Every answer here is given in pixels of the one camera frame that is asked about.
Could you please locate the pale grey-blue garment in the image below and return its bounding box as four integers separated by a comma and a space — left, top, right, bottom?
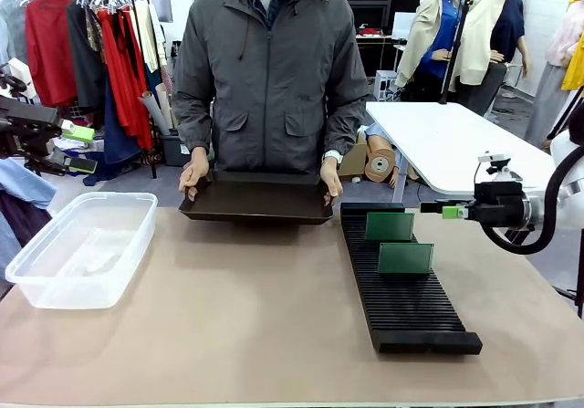
0, 0, 31, 65

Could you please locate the clear plastic storage box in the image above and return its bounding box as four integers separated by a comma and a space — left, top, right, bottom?
4, 191, 160, 310

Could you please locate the tan mannequin torso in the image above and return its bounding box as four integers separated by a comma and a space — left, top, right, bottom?
365, 132, 398, 153

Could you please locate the brown cardboard spool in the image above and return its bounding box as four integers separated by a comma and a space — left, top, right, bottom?
363, 144, 403, 186

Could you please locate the mannequin in blue shirt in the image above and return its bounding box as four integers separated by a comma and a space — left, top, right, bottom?
393, 0, 463, 104

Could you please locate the rolled paper tube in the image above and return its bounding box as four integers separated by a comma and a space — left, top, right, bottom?
154, 82, 175, 131
138, 91, 172, 137

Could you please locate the mannequin in navy top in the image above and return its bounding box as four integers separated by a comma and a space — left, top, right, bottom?
457, 0, 531, 118

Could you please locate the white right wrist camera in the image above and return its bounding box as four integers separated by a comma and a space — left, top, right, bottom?
475, 152, 524, 184

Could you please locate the pink top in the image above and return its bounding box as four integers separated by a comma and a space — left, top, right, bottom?
544, 0, 584, 69

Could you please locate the black metal clothes rack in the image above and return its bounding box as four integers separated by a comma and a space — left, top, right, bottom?
0, 0, 159, 180

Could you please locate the light grey skirt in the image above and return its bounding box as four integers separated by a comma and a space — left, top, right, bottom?
524, 60, 572, 147

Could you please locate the navy garment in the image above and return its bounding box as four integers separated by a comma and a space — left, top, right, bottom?
83, 78, 144, 186

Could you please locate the dark brown serving tray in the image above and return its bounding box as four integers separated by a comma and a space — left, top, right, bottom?
178, 170, 335, 226

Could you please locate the yellow garment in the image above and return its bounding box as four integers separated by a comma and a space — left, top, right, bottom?
560, 30, 584, 92

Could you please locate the cream garment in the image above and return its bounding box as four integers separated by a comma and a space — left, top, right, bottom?
132, 0, 170, 76

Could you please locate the cardboard box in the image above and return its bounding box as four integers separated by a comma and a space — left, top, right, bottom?
337, 131, 371, 182

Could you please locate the white table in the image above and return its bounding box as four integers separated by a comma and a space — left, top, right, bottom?
364, 100, 558, 204

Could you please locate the black slotted PCB rack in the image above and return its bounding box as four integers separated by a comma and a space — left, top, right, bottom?
339, 202, 485, 357

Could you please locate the person's right hand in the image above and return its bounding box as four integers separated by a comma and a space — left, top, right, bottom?
178, 146, 212, 201

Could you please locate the white board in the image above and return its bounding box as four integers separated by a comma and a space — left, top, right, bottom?
391, 11, 419, 40

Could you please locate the dark grey jacket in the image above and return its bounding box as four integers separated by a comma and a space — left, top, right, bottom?
66, 0, 109, 115

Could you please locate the person's right forearm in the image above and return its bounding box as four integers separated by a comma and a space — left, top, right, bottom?
172, 87, 214, 154

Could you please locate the black tripod pole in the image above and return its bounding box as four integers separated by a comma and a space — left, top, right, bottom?
437, 0, 474, 106

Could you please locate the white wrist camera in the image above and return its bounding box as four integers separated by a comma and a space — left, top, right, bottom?
7, 57, 38, 101
475, 152, 524, 184

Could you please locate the person's grey jacket torso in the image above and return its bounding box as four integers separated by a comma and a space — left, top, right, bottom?
172, 0, 370, 174

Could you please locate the light blue cloth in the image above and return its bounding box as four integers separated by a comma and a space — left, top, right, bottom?
0, 156, 58, 211

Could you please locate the brown patterned garment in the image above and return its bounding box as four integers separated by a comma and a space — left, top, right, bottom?
86, 7, 104, 54

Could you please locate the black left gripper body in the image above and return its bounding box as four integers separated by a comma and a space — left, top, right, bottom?
0, 95, 63, 161

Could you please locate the person's left hand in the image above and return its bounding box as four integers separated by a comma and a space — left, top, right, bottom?
319, 157, 345, 207

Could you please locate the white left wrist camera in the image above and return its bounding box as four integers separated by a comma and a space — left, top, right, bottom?
7, 57, 38, 101

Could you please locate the person's left forearm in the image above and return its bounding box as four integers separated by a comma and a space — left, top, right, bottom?
325, 91, 370, 154

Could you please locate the green PCB board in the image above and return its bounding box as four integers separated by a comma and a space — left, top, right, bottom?
364, 211, 417, 243
377, 242, 435, 277

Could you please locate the dark grey plastic bin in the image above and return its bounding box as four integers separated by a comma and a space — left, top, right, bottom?
159, 132, 189, 168

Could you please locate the red shirt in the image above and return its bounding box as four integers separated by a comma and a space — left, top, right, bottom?
24, 0, 79, 110

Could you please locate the black stand leg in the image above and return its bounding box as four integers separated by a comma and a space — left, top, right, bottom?
549, 261, 584, 320

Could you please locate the red dress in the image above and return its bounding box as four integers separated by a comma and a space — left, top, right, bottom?
96, 7, 155, 152

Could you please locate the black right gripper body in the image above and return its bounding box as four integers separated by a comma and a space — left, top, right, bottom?
464, 181, 531, 233

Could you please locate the dark purple cloth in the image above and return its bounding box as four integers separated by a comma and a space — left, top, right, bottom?
0, 188, 54, 287

